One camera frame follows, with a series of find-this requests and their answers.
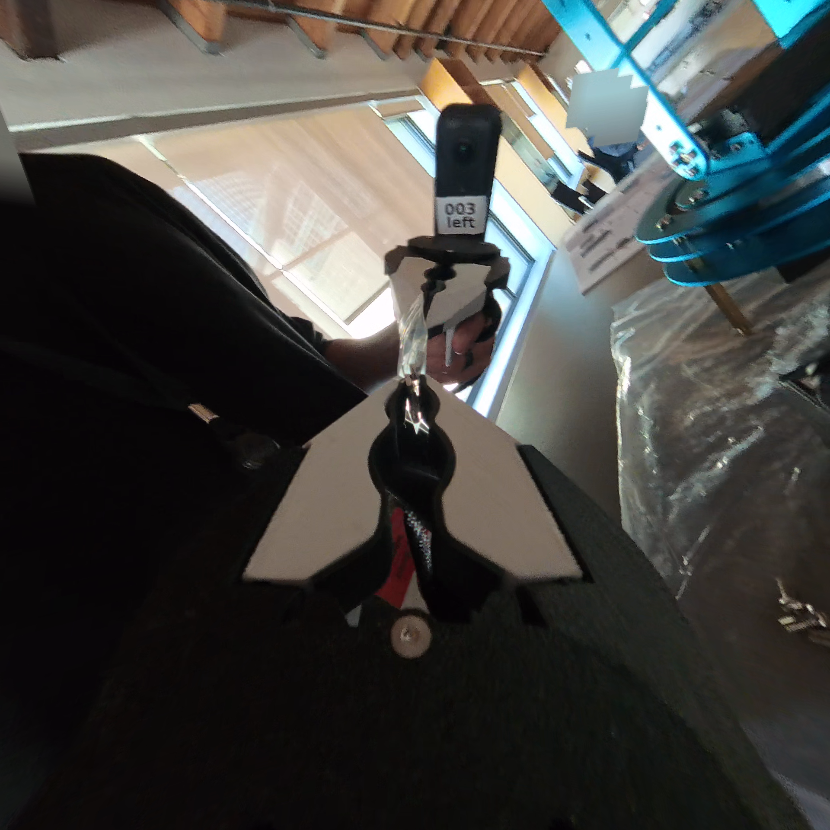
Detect person's black clothing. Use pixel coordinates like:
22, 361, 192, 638
0, 152, 370, 830

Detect large glass window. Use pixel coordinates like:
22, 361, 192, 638
133, 97, 559, 416

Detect thin metal ceiling rail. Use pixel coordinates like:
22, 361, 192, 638
156, 0, 552, 59

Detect loose silver screws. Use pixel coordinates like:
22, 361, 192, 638
775, 579, 830, 635

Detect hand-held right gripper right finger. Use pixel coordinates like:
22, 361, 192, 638
427, 388, 584, 582

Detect large clear plastic bag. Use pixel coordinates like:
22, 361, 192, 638
610, 279, 830, 656

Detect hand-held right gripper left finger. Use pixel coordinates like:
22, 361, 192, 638
243, 383, 401, 586

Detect person's left hand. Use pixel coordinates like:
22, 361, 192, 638
421, 311, 494, 385

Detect blue toy robot arm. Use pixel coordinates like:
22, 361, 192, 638
541, 0, 830, 335

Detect assembly instruction manual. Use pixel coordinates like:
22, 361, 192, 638
563, 175, 678, 296

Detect person's left forearm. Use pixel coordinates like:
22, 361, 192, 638
322, 332, 432, 383

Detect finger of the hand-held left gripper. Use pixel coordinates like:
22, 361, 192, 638
388, 258, 451, 328
433, 257, 500, 330

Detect red lanyard card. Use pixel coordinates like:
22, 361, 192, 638
373, 506, 435, 613

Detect black office chair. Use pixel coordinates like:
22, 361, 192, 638
551, 178, 597, 215

